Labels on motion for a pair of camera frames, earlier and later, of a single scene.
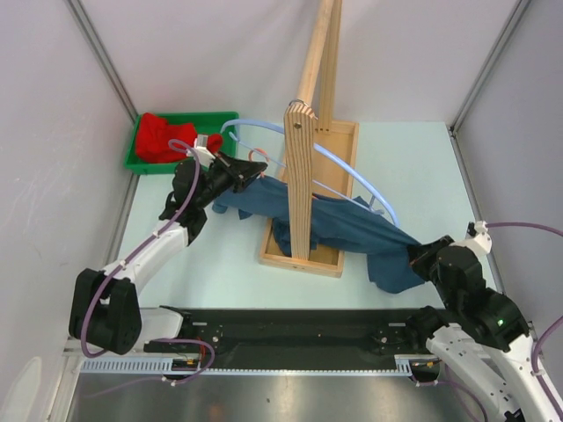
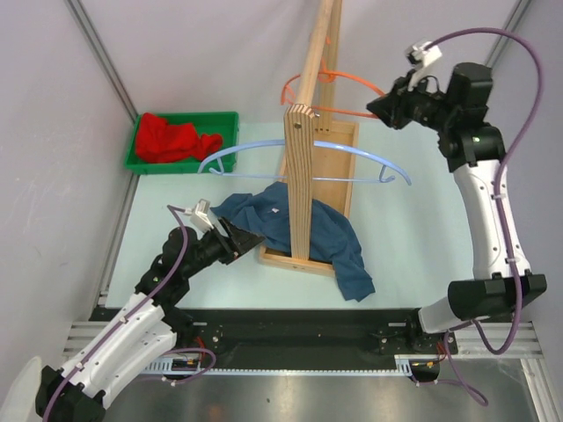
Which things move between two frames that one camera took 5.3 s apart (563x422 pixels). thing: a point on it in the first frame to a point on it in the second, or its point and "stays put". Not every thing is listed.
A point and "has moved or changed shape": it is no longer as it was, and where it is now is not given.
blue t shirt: x=384 y=249 has moved or changed shape
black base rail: x=299 y=338 stays put
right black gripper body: x=424 y=262 to x=419 y=105
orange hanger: x=262 y=173 to x=328 y=76
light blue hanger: x=320 y=151 to x=215 y=163
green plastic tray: x=225 y=124 stays put
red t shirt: x=154 y=134 stays put
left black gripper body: x=220 y=178 to x=214 y=247
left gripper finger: x=246 y=170 to x=244 y=240
